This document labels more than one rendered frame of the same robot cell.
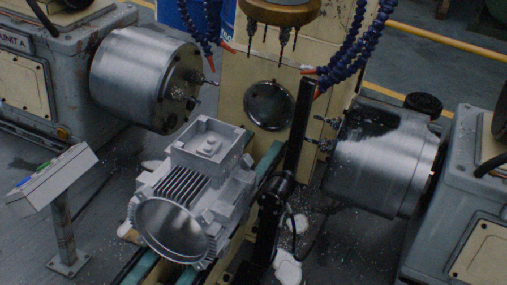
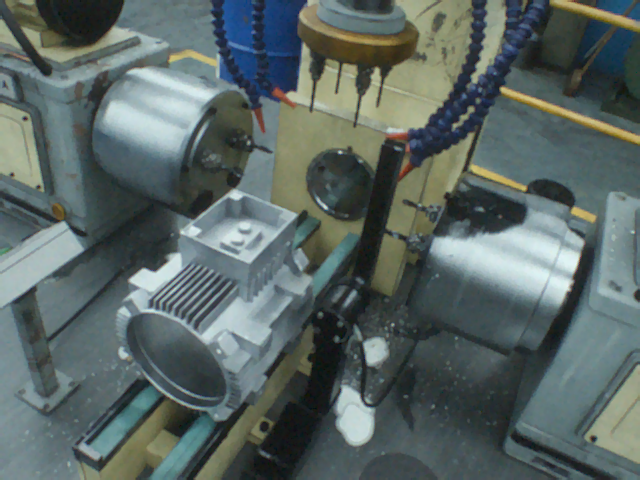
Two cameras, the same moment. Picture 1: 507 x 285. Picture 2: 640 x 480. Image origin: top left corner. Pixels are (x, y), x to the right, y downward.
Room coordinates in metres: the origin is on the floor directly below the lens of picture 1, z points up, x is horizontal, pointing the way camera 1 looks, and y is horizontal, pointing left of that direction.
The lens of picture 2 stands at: (0.16, -0.04, 1.57)
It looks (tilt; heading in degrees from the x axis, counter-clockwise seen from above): 38 degrees down; 1
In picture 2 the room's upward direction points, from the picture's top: 10 degrees clockwise
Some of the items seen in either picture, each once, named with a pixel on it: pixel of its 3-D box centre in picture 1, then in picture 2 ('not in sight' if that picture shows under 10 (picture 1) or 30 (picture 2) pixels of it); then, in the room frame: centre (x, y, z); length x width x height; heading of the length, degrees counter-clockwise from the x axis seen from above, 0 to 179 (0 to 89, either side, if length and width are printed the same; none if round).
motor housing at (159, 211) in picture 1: (196, 199); (220, 314); (0.68, 0.08, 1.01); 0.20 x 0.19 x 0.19; 161
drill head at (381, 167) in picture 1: (390, 161); (508, 270); (0.87, -0.33, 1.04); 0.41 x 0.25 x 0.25; 71
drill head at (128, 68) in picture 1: (133, 74); (157, 133); (1.09, 0.32, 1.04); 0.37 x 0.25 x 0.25; 71
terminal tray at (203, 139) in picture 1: (208, 151); (239, 245); (0.72, 0.07, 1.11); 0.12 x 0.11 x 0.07; 161
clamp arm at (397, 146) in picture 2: (297, 133); (374, 223); (0.81, -0.10, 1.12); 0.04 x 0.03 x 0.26; 161
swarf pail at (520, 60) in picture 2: not in sight; (521, 50); (5.30, -1.39, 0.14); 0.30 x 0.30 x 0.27
